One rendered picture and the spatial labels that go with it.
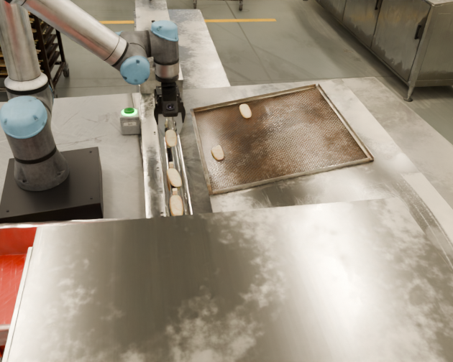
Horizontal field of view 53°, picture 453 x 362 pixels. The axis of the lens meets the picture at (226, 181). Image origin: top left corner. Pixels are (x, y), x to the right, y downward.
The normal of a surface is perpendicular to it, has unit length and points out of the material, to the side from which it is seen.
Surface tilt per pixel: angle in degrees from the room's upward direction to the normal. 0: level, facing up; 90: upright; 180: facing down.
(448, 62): 90
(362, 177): 10
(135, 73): 93
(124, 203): 0
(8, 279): 0
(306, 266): 0
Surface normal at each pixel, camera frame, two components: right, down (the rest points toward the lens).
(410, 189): -0.13, -0.77
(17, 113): 0.04, -0.67
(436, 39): 0.18, 0.61
